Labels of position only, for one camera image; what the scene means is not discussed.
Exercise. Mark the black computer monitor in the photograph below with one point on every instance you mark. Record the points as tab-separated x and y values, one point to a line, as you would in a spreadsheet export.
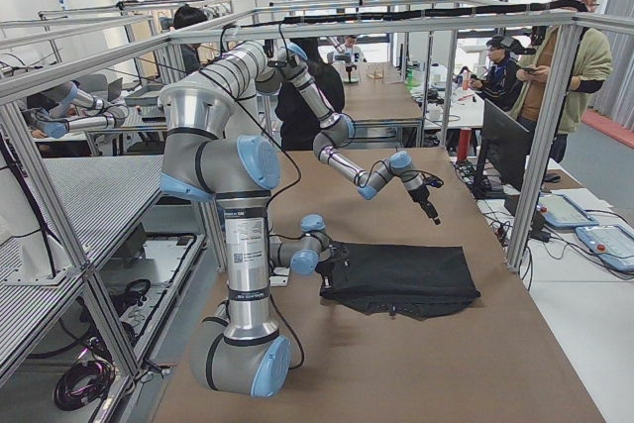
505	146

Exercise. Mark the black printed t-shirt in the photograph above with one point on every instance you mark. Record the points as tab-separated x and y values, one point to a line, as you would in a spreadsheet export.
414	281

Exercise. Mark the person in white shirt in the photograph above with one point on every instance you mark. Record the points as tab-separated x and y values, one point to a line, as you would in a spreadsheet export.
352	49

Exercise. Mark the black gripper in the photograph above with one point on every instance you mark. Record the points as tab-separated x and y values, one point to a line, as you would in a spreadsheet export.
332	258
422	195

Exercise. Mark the aluminium cage frame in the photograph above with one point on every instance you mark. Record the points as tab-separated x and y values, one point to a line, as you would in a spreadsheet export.
569	16

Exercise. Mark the blue grey teach pendant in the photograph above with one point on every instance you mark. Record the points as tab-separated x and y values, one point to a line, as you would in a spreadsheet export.
560	212

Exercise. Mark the red thermos bottle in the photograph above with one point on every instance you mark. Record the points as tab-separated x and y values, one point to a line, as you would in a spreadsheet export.
463	144

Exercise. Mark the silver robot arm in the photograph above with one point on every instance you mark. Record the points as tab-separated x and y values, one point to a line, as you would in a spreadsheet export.
214	151
310	105

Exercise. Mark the aluminium frame striped table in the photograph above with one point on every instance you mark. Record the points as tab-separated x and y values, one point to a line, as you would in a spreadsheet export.
104	199

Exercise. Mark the seated person dark jacket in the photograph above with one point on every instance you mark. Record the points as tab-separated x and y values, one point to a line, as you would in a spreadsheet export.
500	85

